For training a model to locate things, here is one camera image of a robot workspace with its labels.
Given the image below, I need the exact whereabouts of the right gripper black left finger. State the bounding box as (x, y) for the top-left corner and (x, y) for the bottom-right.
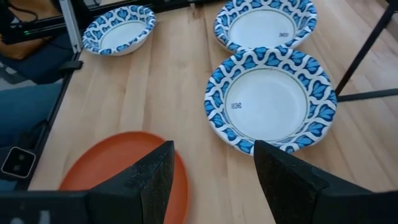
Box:
(0, 140), (175, 224)

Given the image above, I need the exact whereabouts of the orange plate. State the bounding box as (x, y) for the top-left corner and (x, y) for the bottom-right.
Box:
(58, 131), (190, 224)

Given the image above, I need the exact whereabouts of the raised wooden shelf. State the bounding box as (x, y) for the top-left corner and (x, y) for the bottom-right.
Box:
(335, 0), (398, 103)

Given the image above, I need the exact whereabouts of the black device white edge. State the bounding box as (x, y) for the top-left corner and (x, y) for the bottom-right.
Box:
(1, 146), (37, 179)

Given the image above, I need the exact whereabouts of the blue patterned paper bowl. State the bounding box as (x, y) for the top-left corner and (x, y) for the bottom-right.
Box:
(204, 46), (338, 156)
(213, 0), (318, 54)
(82, 4), (157, 57)

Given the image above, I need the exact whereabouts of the white aluminium extrusion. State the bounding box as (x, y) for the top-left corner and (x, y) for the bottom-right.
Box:
(58, 0), (83, 54)

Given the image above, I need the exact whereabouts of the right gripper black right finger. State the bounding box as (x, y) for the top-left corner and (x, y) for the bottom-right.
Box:
(254, 139), (398, 224)

